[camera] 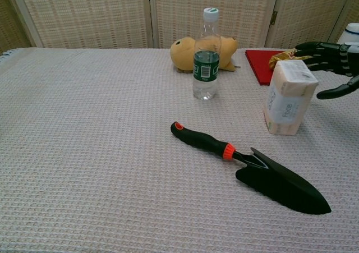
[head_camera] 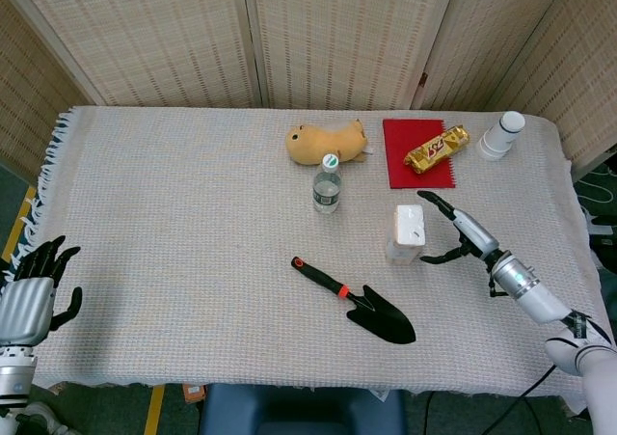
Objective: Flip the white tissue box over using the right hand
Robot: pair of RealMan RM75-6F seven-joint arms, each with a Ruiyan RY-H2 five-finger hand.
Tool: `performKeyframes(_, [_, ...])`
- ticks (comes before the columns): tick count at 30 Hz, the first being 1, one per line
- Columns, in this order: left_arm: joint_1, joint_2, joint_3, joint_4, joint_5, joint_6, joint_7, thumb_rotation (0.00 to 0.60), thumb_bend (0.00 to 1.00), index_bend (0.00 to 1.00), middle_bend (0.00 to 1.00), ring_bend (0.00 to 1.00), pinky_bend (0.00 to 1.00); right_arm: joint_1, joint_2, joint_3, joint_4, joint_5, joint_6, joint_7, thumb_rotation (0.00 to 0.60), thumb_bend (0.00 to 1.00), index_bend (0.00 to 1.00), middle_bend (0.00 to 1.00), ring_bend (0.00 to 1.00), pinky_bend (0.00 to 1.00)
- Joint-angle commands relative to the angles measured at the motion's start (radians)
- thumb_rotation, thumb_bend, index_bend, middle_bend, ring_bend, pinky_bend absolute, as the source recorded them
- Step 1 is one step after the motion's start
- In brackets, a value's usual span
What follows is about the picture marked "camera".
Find red notebook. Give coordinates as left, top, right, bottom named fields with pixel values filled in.
left=245, top=49, right=284, bottom=86

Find beige woven tablecloth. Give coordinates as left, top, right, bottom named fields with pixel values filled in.
left=0, top=47, right=359, bottom=253

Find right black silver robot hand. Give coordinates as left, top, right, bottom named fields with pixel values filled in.
left=295, top=41, right=359, bottom=100

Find white tissue pack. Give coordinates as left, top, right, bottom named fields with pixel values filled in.
left=263, top=59, right=319, bottom=136

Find gold snack pack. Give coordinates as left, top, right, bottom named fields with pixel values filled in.
left=268, top=48, right=298, bottom=70

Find black garden trowel orange collar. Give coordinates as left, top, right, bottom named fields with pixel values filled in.
left=170, top=121, right=332, bottom=215

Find clear plastic water bottle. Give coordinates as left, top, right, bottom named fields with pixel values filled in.
left=192, top=7, right=220, bottom=101

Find yellow plush toy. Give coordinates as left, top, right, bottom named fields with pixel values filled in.
left=170, top=36, right=238, bottom=73

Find stack of white paper cups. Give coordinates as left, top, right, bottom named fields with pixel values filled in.
left=338, top=22, right=359, bottom=45

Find woven folding screen panel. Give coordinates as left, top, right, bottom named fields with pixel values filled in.
left=148, top=0, right=280, bottom=49
left=326, top=0, right=359, bottom=45
left=5, top=0, right=154, bottom=49
left=265, top=0, right=356, bottom=50
left=0, top=0, right=31, bottom=54

